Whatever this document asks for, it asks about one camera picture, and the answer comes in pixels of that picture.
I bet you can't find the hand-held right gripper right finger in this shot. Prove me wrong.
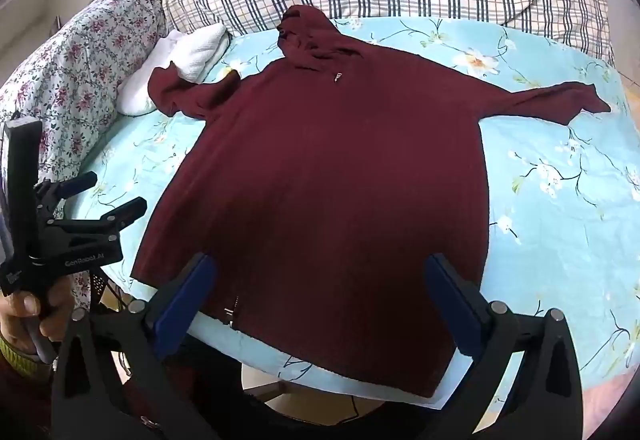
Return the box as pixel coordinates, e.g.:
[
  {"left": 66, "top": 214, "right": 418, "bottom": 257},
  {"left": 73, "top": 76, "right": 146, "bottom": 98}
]
[{"left": 423, "top": 252, "right": 586, "bottom": 440}]

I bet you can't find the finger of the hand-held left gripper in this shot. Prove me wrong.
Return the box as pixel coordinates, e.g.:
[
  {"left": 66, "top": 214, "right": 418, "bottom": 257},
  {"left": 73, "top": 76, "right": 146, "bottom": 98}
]
[
  {"left": 49, "top": 196, "right": 149, "bottom": 233},
  {"left": 34, "top": 171, "right": 99, "bottom": 202}
]

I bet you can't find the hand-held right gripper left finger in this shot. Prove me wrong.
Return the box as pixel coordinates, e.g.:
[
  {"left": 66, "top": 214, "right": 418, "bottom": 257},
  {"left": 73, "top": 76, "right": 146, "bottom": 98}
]
[{"left": 50, "top": 251, "right": 236, "bottom": 440}]

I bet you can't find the maroon hoodie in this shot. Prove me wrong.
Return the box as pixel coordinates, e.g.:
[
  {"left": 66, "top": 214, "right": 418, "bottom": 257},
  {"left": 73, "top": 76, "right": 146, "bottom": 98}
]
[{"left": 130, "top": 4, "right": 612, "bottom": 399}]

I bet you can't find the person's left forearm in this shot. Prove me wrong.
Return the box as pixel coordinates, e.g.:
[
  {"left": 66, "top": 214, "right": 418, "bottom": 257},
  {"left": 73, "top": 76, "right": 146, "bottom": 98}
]
[{"left": 0, "top": 334, "right": 68, "bottom": 440}]

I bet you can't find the person's left hand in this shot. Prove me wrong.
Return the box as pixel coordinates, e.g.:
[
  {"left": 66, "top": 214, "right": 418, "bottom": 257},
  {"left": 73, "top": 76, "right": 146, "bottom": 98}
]
[{"left": 0, "top": 276, "right": 74, "bottom": 352}]

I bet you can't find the pink floral blanket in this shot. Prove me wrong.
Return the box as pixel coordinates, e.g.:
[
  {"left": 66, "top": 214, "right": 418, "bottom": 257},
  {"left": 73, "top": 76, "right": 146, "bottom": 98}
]
[{"left": 0, "top": 0, "right": 172, "bottom": 311}]

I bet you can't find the light blue floral bed sheet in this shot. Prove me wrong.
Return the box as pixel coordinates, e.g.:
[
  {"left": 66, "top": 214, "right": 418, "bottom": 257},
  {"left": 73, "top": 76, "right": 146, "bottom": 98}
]
[{"left": 65, "top": 15, "right": 640, "bottom": 409}]

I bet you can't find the white towel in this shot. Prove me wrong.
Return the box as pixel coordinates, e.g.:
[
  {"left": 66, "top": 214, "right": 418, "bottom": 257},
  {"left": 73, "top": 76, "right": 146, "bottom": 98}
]
[{"left": 117, "top": 24, "right": 231, "bottom": 116}]

